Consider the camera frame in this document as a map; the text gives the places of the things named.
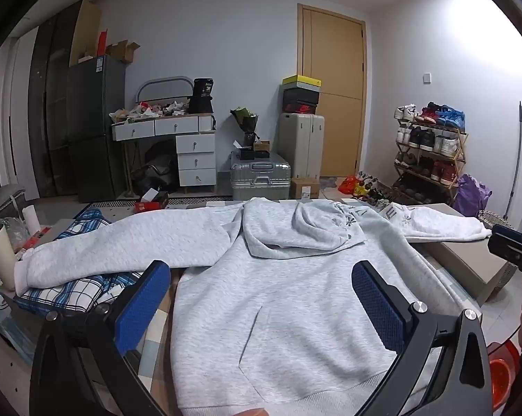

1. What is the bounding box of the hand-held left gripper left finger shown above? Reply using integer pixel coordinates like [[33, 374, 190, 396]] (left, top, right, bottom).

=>
[[29, 260, 172, 416]]

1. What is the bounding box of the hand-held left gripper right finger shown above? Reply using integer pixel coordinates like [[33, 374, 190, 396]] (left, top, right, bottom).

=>
[[351, 260, 494, 416]]

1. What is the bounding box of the light grey hoodie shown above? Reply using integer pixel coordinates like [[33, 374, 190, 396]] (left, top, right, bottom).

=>
[[15, 197, 492, 416]]

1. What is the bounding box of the wicker basket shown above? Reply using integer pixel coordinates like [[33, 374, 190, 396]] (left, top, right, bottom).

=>
[[477, 210, 515, 231]]

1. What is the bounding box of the grey ottoman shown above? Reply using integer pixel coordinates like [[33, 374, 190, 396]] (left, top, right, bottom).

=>
[[410, 203, 516, 306]]

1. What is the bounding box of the checkered mat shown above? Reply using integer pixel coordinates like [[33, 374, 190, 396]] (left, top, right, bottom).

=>
[[126, 266, 188, 416]]

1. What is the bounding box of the purple bag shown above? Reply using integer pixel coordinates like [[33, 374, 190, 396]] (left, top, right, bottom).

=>
[[453, 174, 493, 218]]

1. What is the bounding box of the blue plaid shirt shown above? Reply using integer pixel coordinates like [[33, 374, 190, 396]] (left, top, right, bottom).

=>
[[16, 209, 154, 315]]

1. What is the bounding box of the mop pole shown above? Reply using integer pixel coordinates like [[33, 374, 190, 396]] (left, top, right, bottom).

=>
[[503, 101, 522, 223]]

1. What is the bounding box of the wooden shoe rack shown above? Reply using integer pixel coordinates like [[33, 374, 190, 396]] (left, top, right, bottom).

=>
[[393, 102, 469, 205]]

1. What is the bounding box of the cluster of loose shoes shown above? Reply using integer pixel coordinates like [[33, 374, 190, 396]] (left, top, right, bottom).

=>
[[357, 171, 397, 207]]

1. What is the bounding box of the red plastic basin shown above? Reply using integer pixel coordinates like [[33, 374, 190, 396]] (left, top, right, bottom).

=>
[[486, 340, 522, 415]]

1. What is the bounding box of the black bag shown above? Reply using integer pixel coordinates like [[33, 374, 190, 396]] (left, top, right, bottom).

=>
[[131, 141, 179, 192]]

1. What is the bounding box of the small sealed cardboard box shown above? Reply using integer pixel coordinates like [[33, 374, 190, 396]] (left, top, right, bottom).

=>
[[290, 177, 321, 200]]

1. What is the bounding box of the white paper roll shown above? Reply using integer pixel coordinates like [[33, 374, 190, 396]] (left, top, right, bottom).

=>
[[22, 205, 43, 237]]

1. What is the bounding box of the white vanity desk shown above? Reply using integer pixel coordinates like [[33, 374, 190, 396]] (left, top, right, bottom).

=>
[[110, 113, 217, 196]]

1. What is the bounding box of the silver suitcase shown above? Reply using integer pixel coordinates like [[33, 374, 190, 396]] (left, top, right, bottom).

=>
[[230, 153, 291, 201]]

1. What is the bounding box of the beige suitcase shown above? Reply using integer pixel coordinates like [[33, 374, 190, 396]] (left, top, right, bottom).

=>
[[277, 113, 325, 179]]

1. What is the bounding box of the dark grey refrigerator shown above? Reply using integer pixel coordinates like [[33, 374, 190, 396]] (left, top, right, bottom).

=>
[[66, 55, 126, 203]]

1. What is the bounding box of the small black box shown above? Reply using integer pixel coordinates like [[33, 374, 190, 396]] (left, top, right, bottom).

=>
[[234, 147, 271, 161]]

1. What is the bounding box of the pile of desk clutter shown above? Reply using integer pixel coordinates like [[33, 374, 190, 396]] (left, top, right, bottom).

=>
[[109, 99, 191, 123]]

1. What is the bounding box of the dark wrapped bouquet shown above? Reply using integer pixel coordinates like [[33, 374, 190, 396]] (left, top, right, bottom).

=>
[[230, 106, 260, 147]]

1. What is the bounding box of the black and red shoe box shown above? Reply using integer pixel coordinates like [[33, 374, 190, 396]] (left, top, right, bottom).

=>
[[282, 101, 319, 114]]

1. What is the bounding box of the arched vanity mirror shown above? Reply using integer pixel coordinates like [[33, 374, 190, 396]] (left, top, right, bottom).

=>
[[135, 76, 194, 115]]

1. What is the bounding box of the dark glass cabinet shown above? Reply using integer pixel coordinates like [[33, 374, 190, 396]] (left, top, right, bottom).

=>
[[27, 0, 85, 199]]

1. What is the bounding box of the tall black box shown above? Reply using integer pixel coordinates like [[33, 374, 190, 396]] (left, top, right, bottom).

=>
[[188, 78, 214, 114]]

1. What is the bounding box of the wooden door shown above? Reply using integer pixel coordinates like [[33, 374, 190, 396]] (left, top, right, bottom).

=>
[[298, 3, 368, 178]]

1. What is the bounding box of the yellow shoe box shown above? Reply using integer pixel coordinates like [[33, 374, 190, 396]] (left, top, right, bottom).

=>
[[282, 75, 321, 93]]

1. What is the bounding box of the open cardboard box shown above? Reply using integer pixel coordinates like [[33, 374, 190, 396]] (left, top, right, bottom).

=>
[[106, 40, 141, 63]]

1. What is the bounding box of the flat cardboard sheet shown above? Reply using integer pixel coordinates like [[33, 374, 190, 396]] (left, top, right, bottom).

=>
[[69, 0, 101, 68]]

